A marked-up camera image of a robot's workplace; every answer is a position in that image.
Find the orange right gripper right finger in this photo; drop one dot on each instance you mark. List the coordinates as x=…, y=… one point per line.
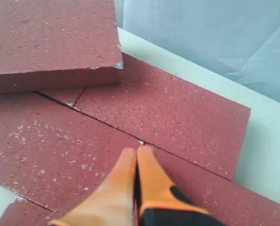
x=161, y=203

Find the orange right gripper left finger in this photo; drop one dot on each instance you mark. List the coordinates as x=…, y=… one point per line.
x=111, y=204

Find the red brick right second row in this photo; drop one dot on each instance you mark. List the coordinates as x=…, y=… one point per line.
x=230, y=203

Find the red brick middle row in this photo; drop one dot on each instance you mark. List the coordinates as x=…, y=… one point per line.
x=30, y=211

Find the red brick back right base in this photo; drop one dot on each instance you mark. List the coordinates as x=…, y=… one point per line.
x=173, y=114

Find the red brick base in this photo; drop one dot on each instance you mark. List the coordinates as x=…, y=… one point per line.
x=173, y=114
x=66, y=96

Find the red brick back left base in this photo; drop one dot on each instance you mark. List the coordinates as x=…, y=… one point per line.
x=66, y=96

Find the red brick stacked top back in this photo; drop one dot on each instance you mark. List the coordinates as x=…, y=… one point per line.
x=58, y=44

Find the white backdrop cloth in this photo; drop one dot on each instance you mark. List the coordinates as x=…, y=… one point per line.
x=237, y=39

